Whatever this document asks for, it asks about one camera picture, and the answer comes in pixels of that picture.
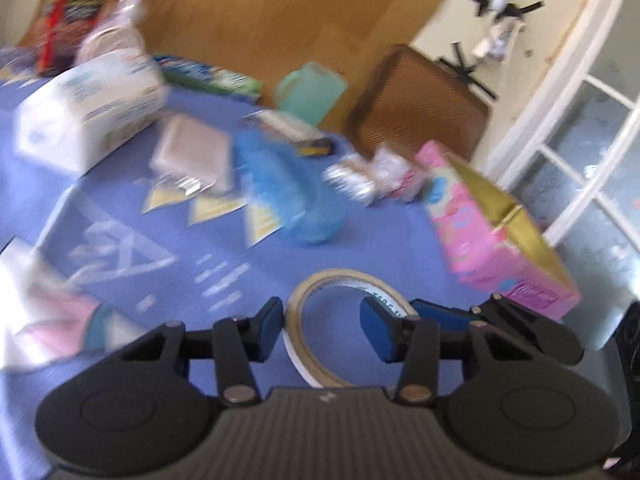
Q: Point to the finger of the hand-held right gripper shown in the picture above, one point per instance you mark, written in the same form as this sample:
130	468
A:
442	312

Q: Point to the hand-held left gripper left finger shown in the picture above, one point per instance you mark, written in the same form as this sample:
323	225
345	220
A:
270	327

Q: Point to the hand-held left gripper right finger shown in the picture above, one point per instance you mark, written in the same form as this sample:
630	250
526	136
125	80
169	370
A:
376	330

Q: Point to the clear tape roll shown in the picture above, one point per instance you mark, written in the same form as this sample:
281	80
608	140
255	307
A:
295	310

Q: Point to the pink printed box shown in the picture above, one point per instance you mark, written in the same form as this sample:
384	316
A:
470	240

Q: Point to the blue fluffy sponge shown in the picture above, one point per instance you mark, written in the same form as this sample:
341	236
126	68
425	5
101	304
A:
285	185

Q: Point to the cotton swab packet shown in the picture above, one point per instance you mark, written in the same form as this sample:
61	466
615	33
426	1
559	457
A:
395	170

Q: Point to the blue printed tablecloth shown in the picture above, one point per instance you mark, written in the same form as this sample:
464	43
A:
375	240

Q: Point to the white tin can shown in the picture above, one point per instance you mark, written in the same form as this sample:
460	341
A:
350	180

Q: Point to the white framed glass door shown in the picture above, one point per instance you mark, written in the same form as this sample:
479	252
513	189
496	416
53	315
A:
600	170

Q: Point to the pale pink packet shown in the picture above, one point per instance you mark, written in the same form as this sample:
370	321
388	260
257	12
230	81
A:
192	150

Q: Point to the brown woven chair seat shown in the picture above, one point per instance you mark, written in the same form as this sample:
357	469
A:
415	105

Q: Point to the green plastic cup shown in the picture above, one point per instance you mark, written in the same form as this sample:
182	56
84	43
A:
310	92

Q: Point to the white and pink cloth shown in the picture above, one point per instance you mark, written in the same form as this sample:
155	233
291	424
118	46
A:
30	310

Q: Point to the green toothpaste box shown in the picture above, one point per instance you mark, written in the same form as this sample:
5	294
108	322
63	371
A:
215	77

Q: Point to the white wet wipes pack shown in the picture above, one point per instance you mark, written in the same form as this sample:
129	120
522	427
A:
85	110

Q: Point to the wooden board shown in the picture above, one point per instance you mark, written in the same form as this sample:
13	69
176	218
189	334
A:
275	10

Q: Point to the plastic bag of paper cups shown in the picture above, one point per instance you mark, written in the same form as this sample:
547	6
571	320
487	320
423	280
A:
115	35

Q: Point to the red snack box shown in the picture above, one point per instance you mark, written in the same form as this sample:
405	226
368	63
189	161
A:
65	10

